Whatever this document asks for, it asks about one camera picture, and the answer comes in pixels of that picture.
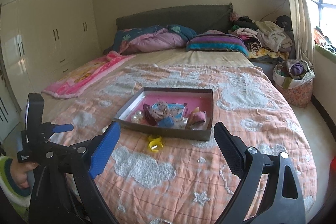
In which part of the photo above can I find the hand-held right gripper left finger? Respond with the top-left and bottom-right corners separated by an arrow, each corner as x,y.
28,121 -> 122,224

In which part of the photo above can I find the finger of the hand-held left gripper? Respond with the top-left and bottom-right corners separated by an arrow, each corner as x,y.
46,122 -> 75,141

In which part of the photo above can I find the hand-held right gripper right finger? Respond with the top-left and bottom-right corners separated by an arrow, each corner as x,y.
213,121 -> 306,224

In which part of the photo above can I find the pink fluffy hair tie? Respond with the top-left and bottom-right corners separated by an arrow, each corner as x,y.
189,112 -> 208,125

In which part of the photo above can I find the purple hair claw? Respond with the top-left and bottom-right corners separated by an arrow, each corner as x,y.
142,104 -> 157,126

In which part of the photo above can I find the brown cardboard box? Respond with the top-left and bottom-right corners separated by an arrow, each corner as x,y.
113,87 -> 214,142

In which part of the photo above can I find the blue hair clip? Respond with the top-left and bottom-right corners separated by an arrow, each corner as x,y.
157,118 -> 174,128

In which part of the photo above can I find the person's left forearm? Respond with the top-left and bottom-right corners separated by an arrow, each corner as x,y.
0,156 -> 30,214

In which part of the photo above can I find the person's left hand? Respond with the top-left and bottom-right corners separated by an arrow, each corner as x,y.
10,160 -> 38,189

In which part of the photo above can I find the pearl bead ornament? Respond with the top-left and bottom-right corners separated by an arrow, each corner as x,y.
131,111 -> 144,124

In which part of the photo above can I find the yellow hair clip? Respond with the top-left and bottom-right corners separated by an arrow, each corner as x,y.
147,134 -> 164,153

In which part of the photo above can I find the pink printed blanket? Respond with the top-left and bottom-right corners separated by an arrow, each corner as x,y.
41,50 -> 136,100

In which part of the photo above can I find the cream wardrobe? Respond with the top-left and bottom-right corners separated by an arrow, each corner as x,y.
0,0 -> 102,141

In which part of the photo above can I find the floral bag of clothes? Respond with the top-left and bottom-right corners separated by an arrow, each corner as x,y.
272,59 -> 315,109

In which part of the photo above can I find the beige bed sheet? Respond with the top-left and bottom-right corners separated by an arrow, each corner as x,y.
105,48 -> 254,75

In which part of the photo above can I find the striped purple pillow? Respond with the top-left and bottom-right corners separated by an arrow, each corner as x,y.
186,30 -> 249,57

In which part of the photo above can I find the pink and blue quilt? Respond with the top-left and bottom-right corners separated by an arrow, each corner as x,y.
104,25 -> 198,55

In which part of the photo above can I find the pile of clothes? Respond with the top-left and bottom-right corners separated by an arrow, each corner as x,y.
228,11 -> 295,62

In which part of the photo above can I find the colourful cloth on sill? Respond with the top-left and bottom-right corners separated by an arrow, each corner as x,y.
313,27 -> 336,54

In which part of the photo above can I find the dark grey headboard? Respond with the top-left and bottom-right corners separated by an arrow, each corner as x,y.
116,3 -> 234,36

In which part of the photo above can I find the cream curtain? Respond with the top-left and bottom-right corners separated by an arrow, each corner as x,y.
278,0 -> 316,70

